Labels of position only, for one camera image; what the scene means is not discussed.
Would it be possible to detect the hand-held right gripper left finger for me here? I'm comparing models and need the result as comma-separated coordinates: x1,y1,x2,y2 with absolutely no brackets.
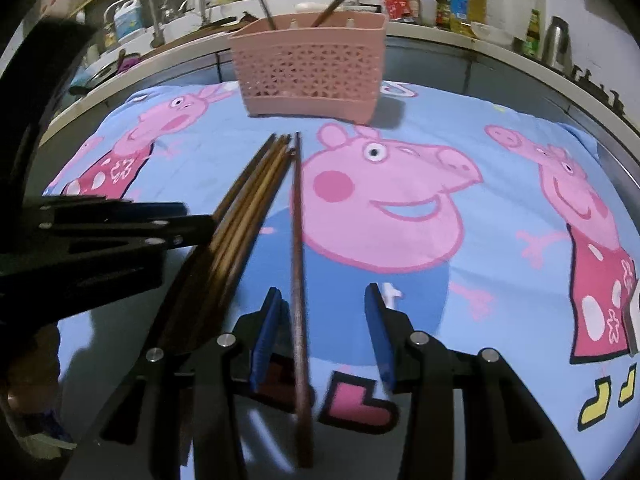
60,287,291,480

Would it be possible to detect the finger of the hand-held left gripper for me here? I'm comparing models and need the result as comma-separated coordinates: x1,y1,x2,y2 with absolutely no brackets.
37,200,189,227
0,214,217,322

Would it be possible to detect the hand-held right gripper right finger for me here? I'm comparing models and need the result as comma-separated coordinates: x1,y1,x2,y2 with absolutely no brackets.
364,282,586,480

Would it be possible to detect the pink plastic utensil basket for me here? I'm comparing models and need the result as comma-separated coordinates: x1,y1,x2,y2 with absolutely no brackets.
227,9,388,126

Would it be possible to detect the dark frying pan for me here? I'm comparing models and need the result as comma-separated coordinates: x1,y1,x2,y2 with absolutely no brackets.
70,60,121,96

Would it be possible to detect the white detergent jug blue label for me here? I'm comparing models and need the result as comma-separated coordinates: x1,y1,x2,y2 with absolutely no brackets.
112,0,148,43

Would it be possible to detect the blue cartoon pig printed blanket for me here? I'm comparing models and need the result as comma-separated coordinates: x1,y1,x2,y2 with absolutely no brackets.
42,80,640,480

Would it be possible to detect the tall steel sink faucet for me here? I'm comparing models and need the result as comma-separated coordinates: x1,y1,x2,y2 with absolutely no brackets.
102,0,167,50

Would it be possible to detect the curved steel sink faucet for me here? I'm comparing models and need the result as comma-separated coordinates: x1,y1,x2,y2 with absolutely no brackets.
160,0,210,26

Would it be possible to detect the dark wooden chopstick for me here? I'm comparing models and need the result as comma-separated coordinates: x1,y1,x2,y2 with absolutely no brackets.
248,0,277,31

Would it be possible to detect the red snack packet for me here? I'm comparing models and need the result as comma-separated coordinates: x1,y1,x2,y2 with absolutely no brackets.
382,0,413,22

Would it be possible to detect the white ceramic bowl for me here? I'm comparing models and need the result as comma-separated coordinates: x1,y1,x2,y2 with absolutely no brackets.
470,21,516,46

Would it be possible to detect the white plastic jug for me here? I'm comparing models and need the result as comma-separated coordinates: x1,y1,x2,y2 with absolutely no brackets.
410,0,438,26

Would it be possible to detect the black gas stove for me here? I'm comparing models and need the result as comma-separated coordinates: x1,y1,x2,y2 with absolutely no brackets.
565,62,628,116

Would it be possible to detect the green glass bottle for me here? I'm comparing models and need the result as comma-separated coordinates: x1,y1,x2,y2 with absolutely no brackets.
522,9,542,58

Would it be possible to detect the yellow cooking oil bottle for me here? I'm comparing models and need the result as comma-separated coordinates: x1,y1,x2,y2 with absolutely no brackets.
447,0,488,38

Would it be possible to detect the stainless steel kettle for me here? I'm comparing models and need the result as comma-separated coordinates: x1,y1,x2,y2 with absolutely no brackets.
541,16,572,68

